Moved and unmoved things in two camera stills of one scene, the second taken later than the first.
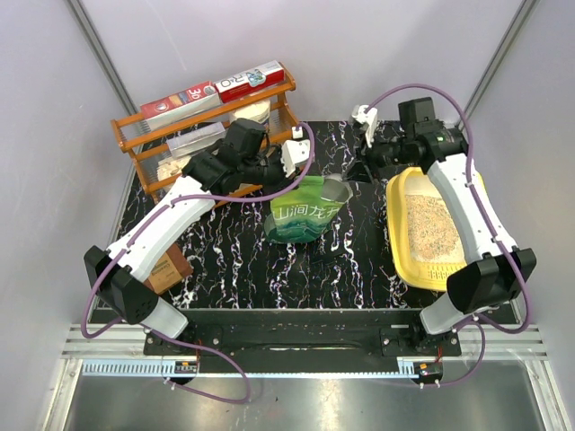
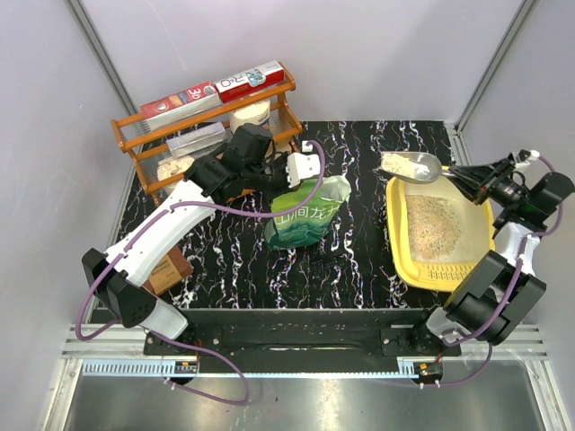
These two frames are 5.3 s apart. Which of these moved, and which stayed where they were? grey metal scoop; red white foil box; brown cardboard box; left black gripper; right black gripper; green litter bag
Moved: grey metal scoop; right black gripper
Stayed: green litter bag; left black gripper; brown cardboard box; red white foil box
